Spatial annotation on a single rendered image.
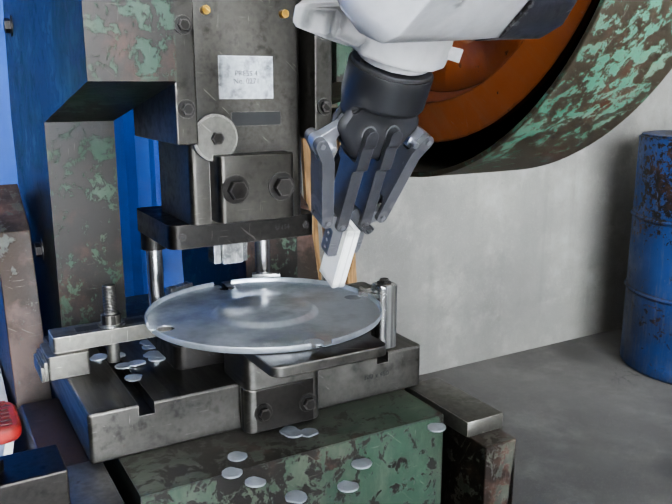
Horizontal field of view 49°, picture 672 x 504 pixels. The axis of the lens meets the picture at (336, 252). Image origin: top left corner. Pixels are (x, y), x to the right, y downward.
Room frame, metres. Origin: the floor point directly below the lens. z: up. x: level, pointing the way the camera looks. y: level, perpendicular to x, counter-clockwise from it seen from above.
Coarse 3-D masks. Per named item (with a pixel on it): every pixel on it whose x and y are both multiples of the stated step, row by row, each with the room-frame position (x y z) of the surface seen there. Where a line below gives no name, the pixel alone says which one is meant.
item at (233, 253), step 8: (208, 248) 0.98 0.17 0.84; (216, 248) 0.96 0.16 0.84; (224, 248) 0.96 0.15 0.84; (232, 248) 0.96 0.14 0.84; (240, 248) 0.97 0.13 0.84; (208, 256) 0.98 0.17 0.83; (216, 256) 0.96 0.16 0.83; (224, 256) 0.96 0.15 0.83; (232, 256) 0.96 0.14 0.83; (240, 256) 0.97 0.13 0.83
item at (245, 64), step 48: (192, 0) 0.88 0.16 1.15; (240, 0) 0.91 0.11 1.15; (288, 0) 0.94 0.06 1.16; (240, 48) 0.91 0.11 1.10; (288, 48) 0.94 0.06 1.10; (240, 96) 0.91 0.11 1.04; (288, 96) 0.94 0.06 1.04; (240, 144) 0.91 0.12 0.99; (288, 144) 0.94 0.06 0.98; (192, 192) 0.88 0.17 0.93; (240, 192) 0.86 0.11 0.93; (288, 192) 0.89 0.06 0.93
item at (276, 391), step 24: (360, 336) 0.79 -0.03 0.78; (240, 360) 0.82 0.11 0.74; (264, 360) 0.71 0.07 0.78; (288, 360) 0.71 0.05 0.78; (312, 360) 0.71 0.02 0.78; (336, 360) 0.73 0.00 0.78; (360, 360) 0.74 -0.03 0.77; (240, 384) 0.82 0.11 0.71; (264, 384) 0.82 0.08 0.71; (288, 384) 0.83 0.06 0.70; (312, 384) 0.85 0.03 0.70; (264, 408) 0.81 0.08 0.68; (288, 408) 0.83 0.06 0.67; (312, 408) 0.84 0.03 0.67
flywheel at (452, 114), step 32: (576, 32) 0.90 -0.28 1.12; (448, 64) 1.16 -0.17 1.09; (480, 64) 1.09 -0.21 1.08; (512, 64) 0.99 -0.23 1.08; (544, 64) 0.94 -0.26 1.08; (448, 96) 1.12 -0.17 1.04; (480, 96) 1.04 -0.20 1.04; (512, 96) 0.99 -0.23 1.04; (448, 128) 1.10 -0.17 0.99; (480, 128) 1.04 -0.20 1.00; (512, 128) 1.06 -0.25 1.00
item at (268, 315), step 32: (192, 288) 0.97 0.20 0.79; (256, 288) 0.98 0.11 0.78; (288, 288) 0.98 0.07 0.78; (320, 288) 0.98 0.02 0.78; (352, 288) 0.97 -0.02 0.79; (160, 320) 0.84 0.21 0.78; (192, 320) 0.84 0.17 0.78; (224, 320) 0.83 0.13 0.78; (256, 320) 0.82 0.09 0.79; (288, 320) 0.83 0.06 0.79; (320, 320) 0.84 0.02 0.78; (352, 320) 0.84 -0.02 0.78; (224, 352) 0.73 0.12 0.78; (256, 352) 0.73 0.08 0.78
